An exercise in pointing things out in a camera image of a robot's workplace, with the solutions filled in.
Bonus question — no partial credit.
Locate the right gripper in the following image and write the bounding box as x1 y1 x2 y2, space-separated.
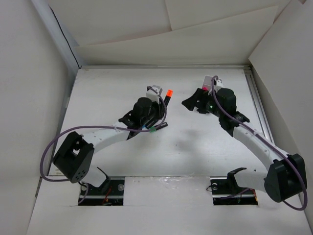
181 88 224 118

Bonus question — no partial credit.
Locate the orange highlighter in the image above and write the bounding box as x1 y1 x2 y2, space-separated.
164 90 173 107

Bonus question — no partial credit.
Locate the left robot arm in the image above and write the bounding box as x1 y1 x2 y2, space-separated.
52 96 170 194

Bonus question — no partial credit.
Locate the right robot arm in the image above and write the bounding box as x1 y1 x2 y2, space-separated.
182 88 308 209

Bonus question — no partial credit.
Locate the green highlighter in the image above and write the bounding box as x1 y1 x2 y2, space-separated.
149 122 168 133

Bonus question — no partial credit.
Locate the white divided container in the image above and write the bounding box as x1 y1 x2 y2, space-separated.
202 75 214 91

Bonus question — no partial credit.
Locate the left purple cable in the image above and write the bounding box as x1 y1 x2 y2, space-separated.
40 86 168 204

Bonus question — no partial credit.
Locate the purple cable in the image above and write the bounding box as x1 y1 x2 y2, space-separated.
40 86 168 204
210 75 308 211

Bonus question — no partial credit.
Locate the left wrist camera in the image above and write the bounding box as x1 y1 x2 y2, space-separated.
146 85 163 104

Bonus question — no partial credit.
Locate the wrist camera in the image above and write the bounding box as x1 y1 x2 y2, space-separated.
213 78 224 92
146 85 163 104

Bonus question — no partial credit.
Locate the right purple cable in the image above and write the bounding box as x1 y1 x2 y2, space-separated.
210 75 308 211

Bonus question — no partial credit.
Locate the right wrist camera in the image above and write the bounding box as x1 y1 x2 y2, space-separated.
213 78 224 92

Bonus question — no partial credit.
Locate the aluminium table rail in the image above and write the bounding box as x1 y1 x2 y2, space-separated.
244 66 288 148

